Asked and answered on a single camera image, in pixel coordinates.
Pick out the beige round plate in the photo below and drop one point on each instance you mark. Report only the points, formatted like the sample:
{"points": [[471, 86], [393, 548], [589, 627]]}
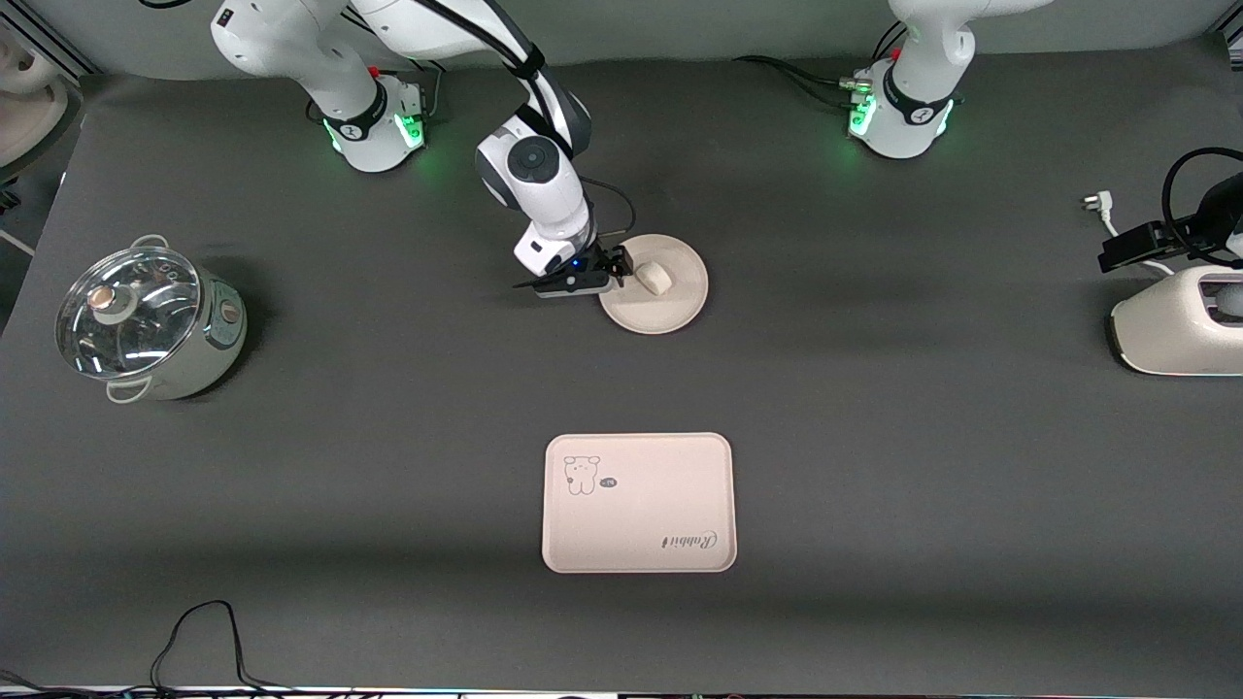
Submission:
{"points": [[670, 313]]}

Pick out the beige rectangular rabbit tray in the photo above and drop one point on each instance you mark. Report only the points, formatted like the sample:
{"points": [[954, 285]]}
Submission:
{"points": [[641, 505]]}

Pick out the dark grey table mat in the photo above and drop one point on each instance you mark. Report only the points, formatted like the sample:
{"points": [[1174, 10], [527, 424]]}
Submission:
{"points": [[874, 437]]}

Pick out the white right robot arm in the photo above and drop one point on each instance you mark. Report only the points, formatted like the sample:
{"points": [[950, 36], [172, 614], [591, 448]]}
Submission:
{"points": [[549, 199]]}

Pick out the glass pot lid with knob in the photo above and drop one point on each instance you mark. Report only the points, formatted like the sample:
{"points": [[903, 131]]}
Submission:
{"points": [[136, 320]]}

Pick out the small white steamed bun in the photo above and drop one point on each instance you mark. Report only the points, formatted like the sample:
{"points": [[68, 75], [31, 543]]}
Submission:
{"points": [[654, 280]]}

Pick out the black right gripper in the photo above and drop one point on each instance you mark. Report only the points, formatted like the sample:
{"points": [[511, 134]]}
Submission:
{"points": [[609, 263]]}

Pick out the aluminium frame rail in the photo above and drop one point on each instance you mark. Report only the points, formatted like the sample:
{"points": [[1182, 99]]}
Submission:
{"points": [[68, 56], [1233, 49]]}

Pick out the steel pot with glass lid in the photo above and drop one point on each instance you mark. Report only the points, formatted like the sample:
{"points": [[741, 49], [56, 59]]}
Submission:
{"points": [[218, 340]]}

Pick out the white toaster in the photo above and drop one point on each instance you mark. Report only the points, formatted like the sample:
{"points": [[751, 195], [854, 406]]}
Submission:
{"points": [[1165, 330]]}

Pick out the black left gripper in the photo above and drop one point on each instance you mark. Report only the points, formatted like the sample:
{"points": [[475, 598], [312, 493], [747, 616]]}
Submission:
{"points": [[1191, 236]]}

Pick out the beige round appliance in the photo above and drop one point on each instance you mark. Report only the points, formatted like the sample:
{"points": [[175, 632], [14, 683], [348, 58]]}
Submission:
{"points": [[29, 107]]}

